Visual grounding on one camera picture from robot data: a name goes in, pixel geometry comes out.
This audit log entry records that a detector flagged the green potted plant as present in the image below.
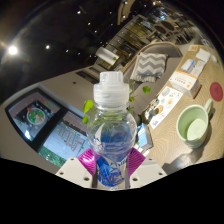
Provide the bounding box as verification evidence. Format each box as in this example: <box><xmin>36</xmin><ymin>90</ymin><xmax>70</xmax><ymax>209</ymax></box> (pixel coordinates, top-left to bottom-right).
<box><xmin>82</xmin><ymin>79</ymin><xmax>153</xmax><ymax>125</ymax></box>

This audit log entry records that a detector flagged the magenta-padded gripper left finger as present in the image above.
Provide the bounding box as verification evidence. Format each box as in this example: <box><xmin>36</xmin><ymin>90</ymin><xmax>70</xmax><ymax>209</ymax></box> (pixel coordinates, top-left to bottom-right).
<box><xmin>54</xmin><ymin>148</ymin><xmax>99</xmax><ymax>189</ymax></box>

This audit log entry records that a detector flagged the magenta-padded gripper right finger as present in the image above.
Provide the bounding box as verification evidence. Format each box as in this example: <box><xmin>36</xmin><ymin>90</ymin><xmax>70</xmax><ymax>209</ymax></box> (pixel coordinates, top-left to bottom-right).
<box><xmin>125</xmin><ymin>147</ymin><xmax>168</xmax><ymax>190</ymax></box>

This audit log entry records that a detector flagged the group of ceiling lights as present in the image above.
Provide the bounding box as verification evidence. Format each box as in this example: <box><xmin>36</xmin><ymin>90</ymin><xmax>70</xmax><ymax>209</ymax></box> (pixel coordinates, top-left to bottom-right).
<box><xmin>6</xmin><ymin>1</ymin><xmax>134</xmax><ymax>58</ymax></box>

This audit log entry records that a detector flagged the flat round red coaster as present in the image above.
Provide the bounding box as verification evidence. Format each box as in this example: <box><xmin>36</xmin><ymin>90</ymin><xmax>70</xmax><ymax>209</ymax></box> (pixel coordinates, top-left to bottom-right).
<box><xmin>209</xmin><ymin>81</ymin><xmax>224</xmax><ymax>103</ymax></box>

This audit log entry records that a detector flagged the small white blue box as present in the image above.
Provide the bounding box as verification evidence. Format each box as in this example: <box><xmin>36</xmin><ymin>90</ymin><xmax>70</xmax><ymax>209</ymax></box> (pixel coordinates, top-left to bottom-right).
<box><xmin>180</xmin><ymin>58</ymin><xmax>197</xmax><ymax>74</ymax></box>

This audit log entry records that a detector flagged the printed paper leaflet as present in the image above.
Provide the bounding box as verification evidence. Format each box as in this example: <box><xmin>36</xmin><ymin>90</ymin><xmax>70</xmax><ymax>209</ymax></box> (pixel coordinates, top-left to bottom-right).
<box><xmin>149</xmin><ymin>85</ymin><xmax>184</xmax><ymax>130</ymax></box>

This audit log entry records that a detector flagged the white round column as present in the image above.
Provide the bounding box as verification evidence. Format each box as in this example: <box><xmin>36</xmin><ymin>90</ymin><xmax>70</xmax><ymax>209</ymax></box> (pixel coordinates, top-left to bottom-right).
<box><xmin>95</xmin><ymin>46</ymin><xmax>120</xmax><ymax>66</ymax></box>

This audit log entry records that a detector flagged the small teal box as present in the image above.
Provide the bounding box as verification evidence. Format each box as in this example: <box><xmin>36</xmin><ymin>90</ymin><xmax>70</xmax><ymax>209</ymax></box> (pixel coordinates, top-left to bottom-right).
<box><xmin>137</xmin><ymin>122</ymin><xmax>154</xmax><ymax>149</ymax></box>

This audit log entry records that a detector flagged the clear blue-labelled water bottle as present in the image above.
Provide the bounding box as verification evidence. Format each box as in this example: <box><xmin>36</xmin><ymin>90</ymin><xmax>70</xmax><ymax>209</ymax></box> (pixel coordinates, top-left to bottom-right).
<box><xmin>85</xmin><ymin>70</ymin><xmax>138</xmax><ymax>191</ymax></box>

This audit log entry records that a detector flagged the grey white chevron pillow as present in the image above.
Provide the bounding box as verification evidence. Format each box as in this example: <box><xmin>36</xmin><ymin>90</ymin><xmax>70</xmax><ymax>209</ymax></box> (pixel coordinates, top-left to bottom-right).
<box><xmin>129</xmin><ymin>52</ymin><xmax>168</xmax><ymax>84</ymax></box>

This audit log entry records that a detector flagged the white orange cardboard box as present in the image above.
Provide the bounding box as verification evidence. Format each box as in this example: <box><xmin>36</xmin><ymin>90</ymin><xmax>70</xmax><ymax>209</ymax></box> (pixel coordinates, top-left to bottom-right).
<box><xmin>168</xmin><ymin>69</ymin><xmax>202</xmax><ymax>100</ymax></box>

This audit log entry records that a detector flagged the yellow square table sign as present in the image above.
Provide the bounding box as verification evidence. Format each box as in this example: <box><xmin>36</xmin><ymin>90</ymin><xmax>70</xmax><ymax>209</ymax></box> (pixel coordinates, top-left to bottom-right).
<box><xmin>187</xmin><ymin>44</ymin><xmax>200</xmax><ymax>53</ymax></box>

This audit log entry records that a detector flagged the light green mug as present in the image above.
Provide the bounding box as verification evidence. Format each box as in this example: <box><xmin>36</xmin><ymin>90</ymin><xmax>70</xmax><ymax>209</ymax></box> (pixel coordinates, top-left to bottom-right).
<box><xmin>175</xmin><ymin>98</ymin><xmax>214</xmax><ymax>150</ymax></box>

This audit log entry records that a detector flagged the window with festive decals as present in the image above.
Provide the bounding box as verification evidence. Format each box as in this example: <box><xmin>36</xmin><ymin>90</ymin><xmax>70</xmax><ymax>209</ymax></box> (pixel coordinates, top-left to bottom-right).
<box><xmin>4</xmin><ymin>87</ymin><xmax>88</xmax><ymax>168</ymax></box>

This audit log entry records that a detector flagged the grey curved sofa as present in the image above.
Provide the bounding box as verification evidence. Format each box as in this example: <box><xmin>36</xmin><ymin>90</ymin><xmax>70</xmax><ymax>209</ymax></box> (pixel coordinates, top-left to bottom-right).
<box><xmin>121</xmin><ymin>41</ymin><xmax>184</xmax><ymax>84</ymax></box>

